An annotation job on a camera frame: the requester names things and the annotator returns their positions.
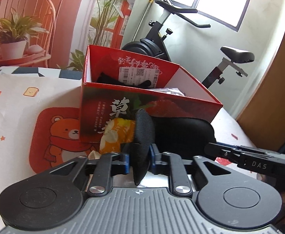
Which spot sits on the printed room backdrop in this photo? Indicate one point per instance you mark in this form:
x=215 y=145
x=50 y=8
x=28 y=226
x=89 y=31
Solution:
x=56 y=33

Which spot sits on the red bear mat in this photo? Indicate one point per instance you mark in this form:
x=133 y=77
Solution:
x=56 y=138

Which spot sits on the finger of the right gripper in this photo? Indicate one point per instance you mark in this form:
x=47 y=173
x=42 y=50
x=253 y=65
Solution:
x=226 y=151

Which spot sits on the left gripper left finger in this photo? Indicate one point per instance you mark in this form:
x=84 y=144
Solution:
x=103 y=170

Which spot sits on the black soft pouch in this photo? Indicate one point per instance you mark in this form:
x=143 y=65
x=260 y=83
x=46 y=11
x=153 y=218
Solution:
x=184 y=136

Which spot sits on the red strawberry cardboard box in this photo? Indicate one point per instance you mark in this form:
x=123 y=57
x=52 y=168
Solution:
x=116 y=83

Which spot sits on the black window frame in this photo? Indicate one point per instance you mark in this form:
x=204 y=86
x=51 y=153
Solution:
x=220 y=9

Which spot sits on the wooden door panel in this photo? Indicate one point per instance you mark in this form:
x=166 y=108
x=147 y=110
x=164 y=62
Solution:
x=263 y=118

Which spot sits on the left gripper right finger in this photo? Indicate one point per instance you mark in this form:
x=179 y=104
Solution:
x=172 y=166

